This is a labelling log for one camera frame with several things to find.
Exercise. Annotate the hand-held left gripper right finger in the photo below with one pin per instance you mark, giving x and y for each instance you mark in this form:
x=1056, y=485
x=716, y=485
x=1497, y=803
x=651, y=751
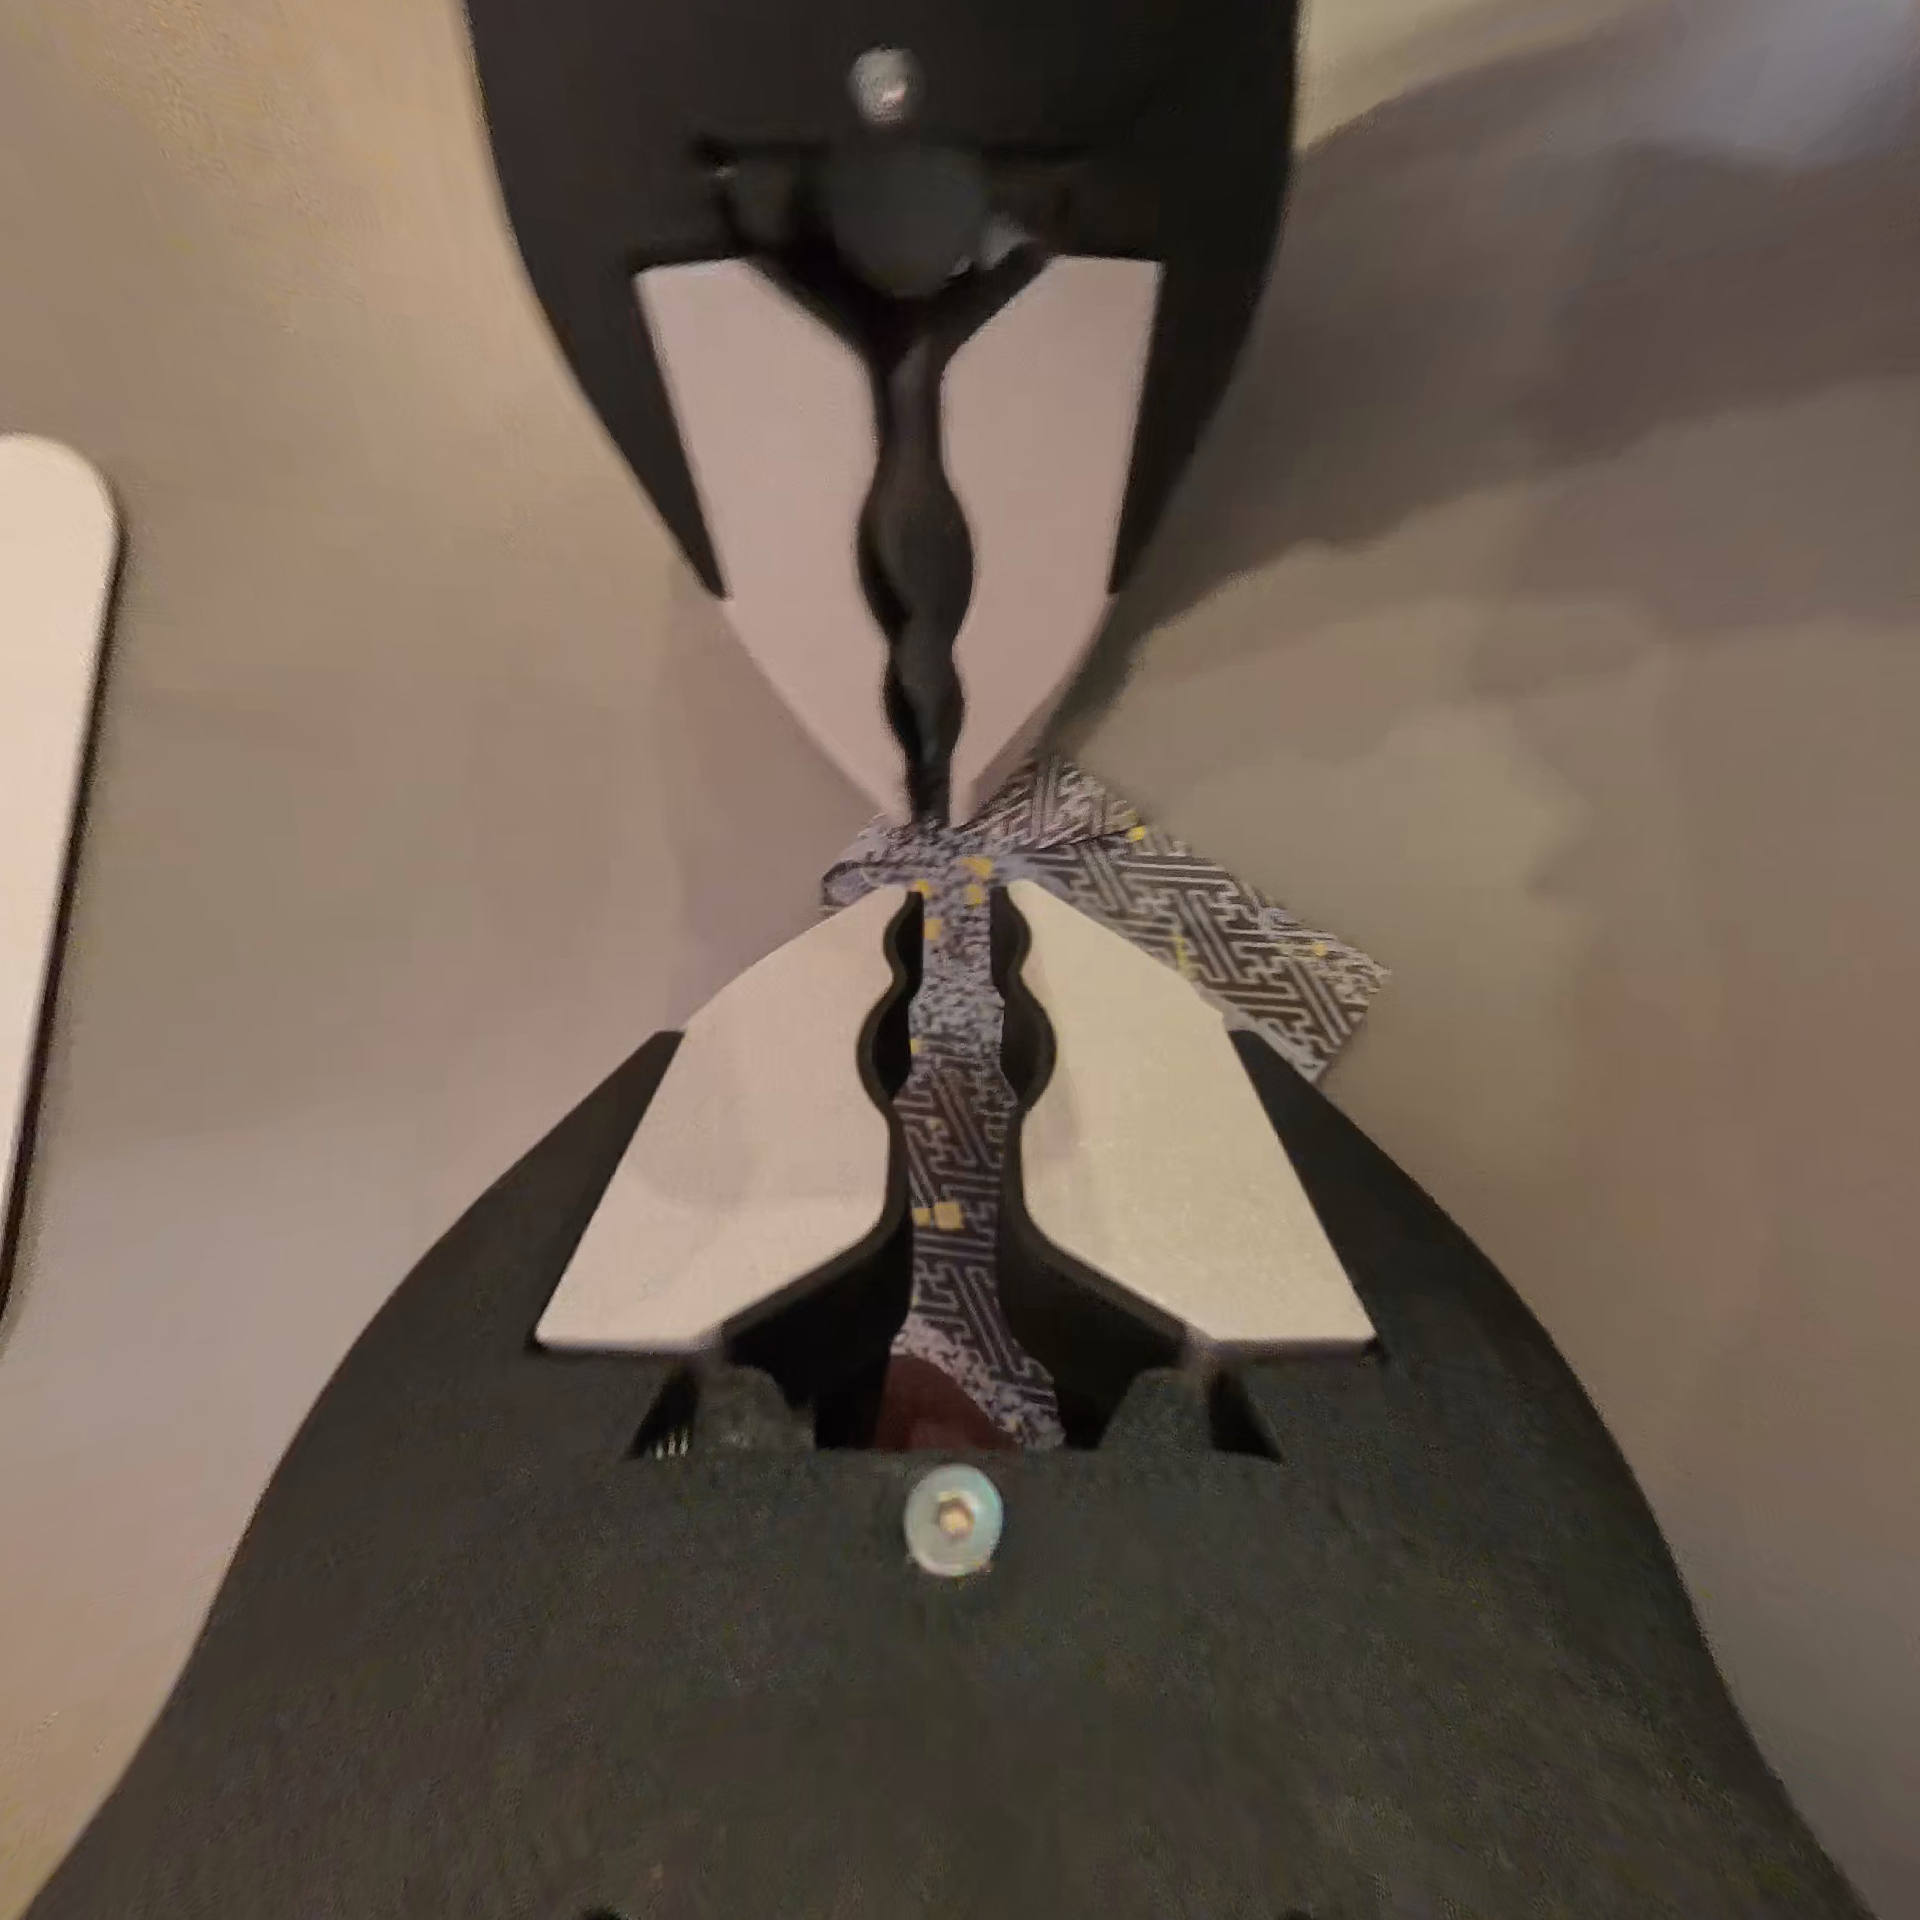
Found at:
x=1184, y=1185

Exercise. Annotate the dark patterned origami paper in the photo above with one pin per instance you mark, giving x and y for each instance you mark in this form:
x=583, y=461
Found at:
x=1200, y=921

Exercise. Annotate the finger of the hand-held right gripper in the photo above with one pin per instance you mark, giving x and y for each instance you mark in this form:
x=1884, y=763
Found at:
x=765, y=481
x=1049, y=481

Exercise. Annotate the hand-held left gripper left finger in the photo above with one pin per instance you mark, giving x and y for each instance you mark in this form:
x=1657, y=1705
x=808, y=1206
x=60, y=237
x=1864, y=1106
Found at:
x=704, y=1201

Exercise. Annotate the white rounded board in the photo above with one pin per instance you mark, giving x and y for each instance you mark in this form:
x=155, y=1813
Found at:
x=44, y=751

